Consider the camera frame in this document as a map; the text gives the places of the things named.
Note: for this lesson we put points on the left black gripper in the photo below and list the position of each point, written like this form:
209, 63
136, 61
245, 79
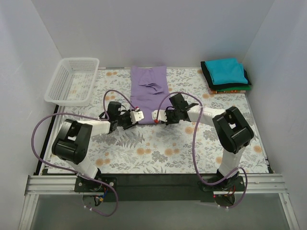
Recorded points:
129, 119

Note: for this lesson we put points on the floral table cloth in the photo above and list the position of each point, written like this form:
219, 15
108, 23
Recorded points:
157, 148

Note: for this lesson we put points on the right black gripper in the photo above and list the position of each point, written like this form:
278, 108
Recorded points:
168, 117

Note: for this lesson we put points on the black folded t shirt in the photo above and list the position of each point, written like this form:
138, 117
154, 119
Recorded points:
223, 86

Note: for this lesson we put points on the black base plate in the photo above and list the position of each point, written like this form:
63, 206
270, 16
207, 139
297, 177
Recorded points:
160, 187

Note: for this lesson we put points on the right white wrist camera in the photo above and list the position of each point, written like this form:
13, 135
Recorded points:
159, 116

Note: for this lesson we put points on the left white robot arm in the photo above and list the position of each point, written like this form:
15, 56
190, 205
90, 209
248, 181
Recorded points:
72, 141

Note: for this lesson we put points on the teal folded t shirt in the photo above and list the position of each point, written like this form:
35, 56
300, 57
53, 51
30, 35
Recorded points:
225, 71

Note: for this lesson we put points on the green folded t shirt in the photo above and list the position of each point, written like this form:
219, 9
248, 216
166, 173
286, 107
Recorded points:
238, 89

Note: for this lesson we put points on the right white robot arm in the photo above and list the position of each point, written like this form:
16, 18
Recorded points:
232, 129

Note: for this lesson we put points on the white plastic basket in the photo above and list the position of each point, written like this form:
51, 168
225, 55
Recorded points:
73, 82

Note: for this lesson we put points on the purple t shirt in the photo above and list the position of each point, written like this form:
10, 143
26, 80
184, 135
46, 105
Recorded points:
148, 88

